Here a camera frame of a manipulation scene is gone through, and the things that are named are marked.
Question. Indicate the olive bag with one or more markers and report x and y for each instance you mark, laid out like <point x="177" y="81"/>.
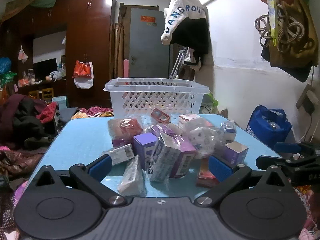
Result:
<point x="300" y="52"/>

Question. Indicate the red packet in plastic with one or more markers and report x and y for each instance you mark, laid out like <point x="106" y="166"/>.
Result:
<point x="125" y="130"/>

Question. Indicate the white pink box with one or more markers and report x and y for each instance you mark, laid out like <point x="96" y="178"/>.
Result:
<point x="186" y="119"/>

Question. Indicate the blue white small box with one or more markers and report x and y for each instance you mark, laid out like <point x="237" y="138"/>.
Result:
<point x="228" y="131"/>

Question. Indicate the grey door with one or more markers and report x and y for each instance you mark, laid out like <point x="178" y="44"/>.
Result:
<point x="147" y="45"/>

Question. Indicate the floral fabric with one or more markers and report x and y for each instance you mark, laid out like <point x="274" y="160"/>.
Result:
<point x="96" y="111"/>

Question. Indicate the brown wooden wardrobe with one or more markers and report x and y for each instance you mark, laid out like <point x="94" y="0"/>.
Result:
<point x="87" y="30"/>

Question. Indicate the pink plastic bag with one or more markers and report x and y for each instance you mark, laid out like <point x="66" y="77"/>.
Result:
<point x="23" y="54"/>

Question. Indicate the plastic-wrapped purple box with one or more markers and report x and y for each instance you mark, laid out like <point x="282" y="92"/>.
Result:
<point x="170" y="160"/>

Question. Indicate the light purple packet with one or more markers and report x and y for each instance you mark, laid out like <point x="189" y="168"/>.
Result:
<point x="166" y="130"/>

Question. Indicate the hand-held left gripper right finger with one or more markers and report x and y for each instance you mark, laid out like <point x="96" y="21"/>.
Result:
<point x="220" y="168"/>

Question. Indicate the black garment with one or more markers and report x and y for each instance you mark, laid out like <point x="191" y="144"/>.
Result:
<point x="192" y="35"/>

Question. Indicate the teal box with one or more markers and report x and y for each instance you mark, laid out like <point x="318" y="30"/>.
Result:
<point x="61" y="102"/>

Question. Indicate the yellow wooden chair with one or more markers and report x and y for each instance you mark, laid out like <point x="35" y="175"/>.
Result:
<point x="34" y="95"/>
<point x="47" y="94"/>

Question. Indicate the television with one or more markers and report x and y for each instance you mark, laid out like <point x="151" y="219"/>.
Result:
<point x="45" y="68"/>

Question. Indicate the pile of clothes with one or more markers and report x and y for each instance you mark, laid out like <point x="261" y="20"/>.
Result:
<point x="22" y="117"/>

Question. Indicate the light purple box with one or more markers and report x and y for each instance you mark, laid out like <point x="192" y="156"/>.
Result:
<point x="235" y="153"/>

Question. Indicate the metal stand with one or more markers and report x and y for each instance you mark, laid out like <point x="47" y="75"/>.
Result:
<point x="177" y="62"/>

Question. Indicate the white hooded sweatshirt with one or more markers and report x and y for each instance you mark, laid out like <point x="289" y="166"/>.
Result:
<point x="182" y="7"/>

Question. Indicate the wooden sticks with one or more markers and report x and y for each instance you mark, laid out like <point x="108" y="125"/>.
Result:
<point x="118" y="42"/>

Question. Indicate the clear wrapped white packet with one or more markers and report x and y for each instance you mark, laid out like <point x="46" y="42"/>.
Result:
<point x="132" y="180"/>

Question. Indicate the white barcode box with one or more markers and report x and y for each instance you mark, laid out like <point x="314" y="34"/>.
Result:
<point x="120" y="153"/>

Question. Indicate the small red box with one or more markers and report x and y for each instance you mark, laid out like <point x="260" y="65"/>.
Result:
<point x="160" y="115"/>

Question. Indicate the white plastic basket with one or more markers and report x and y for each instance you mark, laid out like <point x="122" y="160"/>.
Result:
<point x="155" y="86"/>

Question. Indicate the brown quilted jacket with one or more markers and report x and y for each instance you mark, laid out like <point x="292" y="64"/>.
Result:
<point x="17" y="160"/>

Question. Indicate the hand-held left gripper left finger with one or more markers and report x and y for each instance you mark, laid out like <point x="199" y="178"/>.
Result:
<point x="100" y="167"/>

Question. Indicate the blue shopping bag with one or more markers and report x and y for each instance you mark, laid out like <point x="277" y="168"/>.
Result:
<point x="268" y="127"/>

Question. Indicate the white tissue packet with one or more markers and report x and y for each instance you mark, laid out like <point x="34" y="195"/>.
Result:
<point x="202" y="140"/>

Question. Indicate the wall power socket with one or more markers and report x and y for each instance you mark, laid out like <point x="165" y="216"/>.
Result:
<point x="306" y="100"/>

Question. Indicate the red white plastic bag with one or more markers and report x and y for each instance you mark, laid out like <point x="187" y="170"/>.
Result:
<point x="83" y="75"/>

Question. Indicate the red flat packet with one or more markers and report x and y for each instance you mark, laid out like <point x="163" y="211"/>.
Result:
<point x="205" y="176"/>

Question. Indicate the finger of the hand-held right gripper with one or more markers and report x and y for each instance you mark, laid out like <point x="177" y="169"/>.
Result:
<point x="287" y="147"/>
<point x="275" y="162"/>

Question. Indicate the pink card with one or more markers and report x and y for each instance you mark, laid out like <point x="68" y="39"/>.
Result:
<point x="126" y="68"/>

